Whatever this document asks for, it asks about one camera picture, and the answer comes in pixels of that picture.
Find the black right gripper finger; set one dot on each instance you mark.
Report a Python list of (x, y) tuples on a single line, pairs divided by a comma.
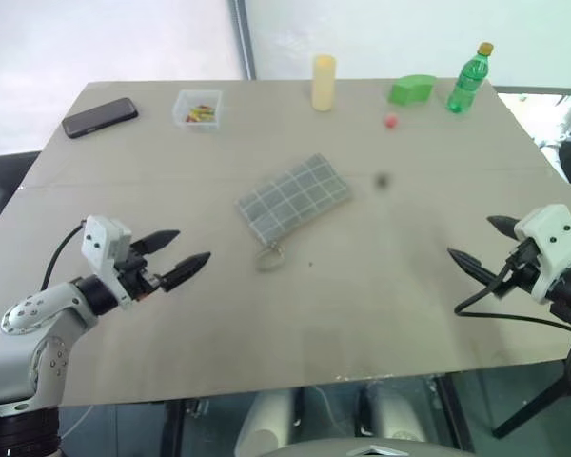
[(504, 225), (476, 269)]

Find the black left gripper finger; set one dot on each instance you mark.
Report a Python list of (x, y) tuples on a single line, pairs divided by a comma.
[(188, 269), (159, 240)]

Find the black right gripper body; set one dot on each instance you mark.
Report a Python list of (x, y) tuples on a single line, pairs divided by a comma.
[(523, 271)]

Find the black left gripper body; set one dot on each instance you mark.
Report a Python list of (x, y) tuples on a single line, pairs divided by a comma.
[(135, 276)]

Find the grey checked pouch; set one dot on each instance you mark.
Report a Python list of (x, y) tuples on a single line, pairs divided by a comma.
[(295, 190)]

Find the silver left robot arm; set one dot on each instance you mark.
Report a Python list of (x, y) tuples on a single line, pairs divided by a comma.
[(28, 333)]

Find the small red yellow pieces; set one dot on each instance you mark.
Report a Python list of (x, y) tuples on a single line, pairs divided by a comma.
[(200, 114)]

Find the black smartphone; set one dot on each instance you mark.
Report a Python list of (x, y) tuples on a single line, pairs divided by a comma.
[(100, 118)]

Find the black table leg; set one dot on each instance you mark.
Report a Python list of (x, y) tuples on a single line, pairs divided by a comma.
[(537, 407)]

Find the clear plastic box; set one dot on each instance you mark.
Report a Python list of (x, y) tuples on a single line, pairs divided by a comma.
[(182, 102)]

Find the green plastic bottle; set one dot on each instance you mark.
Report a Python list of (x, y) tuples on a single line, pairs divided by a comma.
[(466, 81)]

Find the small red ball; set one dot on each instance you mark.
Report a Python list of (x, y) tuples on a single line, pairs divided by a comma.
[(391, 120)]

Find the black chair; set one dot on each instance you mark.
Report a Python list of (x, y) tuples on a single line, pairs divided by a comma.
[(5, 190)]

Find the green curved block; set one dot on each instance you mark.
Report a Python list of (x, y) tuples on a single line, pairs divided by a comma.
[(409, 90)]

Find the grey right robot leg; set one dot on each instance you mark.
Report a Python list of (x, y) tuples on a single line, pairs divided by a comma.
[(395, 414)]

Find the grey robot leg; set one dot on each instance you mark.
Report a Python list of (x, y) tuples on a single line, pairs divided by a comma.
[(266, 419), (395, 414)]

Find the grey left robot leg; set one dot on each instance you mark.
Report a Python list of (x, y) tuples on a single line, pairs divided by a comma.
[(266, 419)]

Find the grey robot torso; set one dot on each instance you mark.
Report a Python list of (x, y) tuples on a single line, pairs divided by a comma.
[(371, 450)]

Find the grey metal pole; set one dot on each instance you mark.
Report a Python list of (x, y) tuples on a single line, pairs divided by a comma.
[(243, 38)]

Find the cream cylinder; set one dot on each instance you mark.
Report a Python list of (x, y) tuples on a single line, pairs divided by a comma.
[(323, 83)]

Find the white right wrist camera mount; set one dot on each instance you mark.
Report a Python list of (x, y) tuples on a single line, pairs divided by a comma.
[(552, 233)]

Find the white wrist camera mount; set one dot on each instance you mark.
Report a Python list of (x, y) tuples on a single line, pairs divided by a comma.
[(97, 243), (552, 233)]

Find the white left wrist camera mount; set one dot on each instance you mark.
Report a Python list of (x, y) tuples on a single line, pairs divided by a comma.
[(97, 243)]

